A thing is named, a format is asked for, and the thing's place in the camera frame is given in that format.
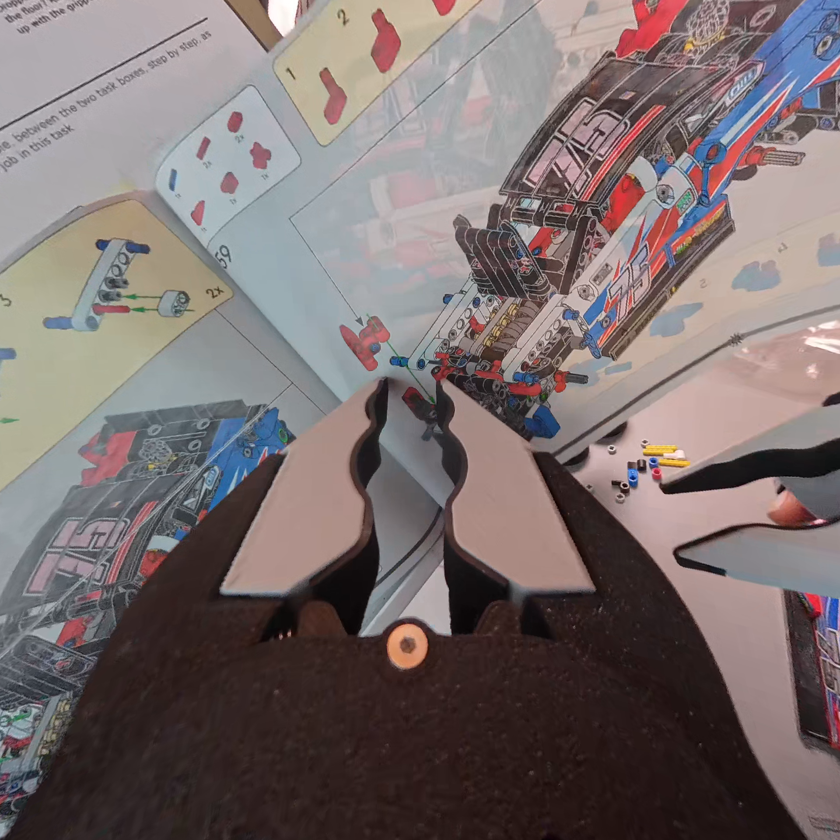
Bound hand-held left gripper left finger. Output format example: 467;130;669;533
218;378;389;635

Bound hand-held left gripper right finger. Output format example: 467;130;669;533
435;381;598;635

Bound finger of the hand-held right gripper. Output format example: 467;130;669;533
659;403;840;496
675;521;840;595

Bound toy brick race car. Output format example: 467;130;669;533
784;591;840;752

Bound grey desk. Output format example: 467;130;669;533
364;322;840;840

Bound white printed task sheet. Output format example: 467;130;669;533
0;0;270;178

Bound person's right hand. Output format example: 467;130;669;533
766;489;824;529

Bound clear plastic bags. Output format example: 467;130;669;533
735;325;840;395

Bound cluster of small brick parts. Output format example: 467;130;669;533
607;438;691;505

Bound building instruction booklet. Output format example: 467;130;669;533
0;0;840;815

